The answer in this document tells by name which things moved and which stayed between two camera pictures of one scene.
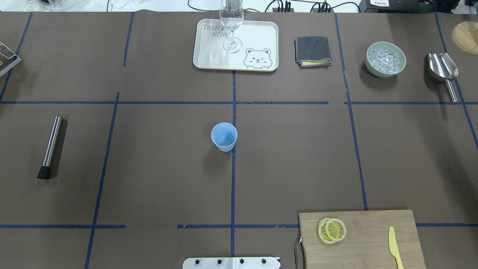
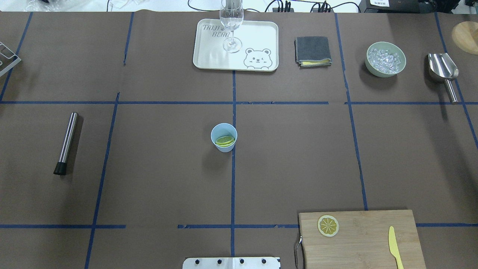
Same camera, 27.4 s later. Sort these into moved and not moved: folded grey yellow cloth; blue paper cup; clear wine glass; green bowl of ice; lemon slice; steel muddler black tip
Moved: steel muddler black tip; lemon slice
Not moved: clear wine glass; blue paper cup; folded grey yellow cloth; green bowl of ice
